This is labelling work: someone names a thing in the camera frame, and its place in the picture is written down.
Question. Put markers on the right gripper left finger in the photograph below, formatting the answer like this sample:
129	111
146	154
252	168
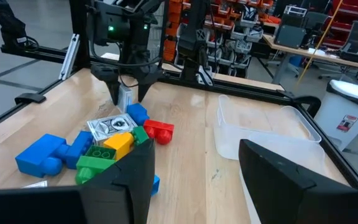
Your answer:
120	199

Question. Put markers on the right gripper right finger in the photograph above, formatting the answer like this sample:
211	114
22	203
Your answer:
291	202

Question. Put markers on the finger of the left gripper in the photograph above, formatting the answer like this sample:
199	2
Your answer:
112	77
145	79

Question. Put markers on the blue single-stud brick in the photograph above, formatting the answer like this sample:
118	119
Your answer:
138	113

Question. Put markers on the green two-stud brick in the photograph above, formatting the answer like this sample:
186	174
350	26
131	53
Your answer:
89	166

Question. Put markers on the black white playing card box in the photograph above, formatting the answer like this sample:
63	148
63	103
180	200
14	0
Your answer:
112	126
36	184

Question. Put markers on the red brick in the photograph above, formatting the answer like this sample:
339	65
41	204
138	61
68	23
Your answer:
158	130

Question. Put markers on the yellow brick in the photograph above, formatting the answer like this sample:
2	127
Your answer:
119	144

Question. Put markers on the green small-stud brick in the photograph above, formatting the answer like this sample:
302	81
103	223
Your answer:
140	134

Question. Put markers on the large blue brick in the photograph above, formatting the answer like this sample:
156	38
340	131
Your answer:
39	155

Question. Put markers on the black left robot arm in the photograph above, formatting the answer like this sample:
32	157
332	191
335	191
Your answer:
194	18

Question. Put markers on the silver aluminium extrusion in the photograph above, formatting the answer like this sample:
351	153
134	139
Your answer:
70	56

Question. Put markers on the shelf with orange bins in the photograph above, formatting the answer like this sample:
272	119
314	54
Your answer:
228	31

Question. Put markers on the white step trash bin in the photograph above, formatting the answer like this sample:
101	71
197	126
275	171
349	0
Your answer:
343	115

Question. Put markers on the blue storage bin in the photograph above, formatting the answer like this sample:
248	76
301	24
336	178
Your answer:
296	61

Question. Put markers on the wooden work desk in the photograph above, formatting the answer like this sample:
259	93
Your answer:
322	56

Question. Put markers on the black equipment box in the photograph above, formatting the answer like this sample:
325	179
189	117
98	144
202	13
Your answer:
290	36

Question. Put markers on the grey office chair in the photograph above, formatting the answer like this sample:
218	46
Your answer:
357	37

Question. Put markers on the red storage shelf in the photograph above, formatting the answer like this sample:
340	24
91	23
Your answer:
353	12

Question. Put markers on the black frame bracket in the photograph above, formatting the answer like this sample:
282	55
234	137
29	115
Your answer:
30	98

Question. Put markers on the black aluminium table frame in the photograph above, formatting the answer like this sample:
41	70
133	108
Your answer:
253	90

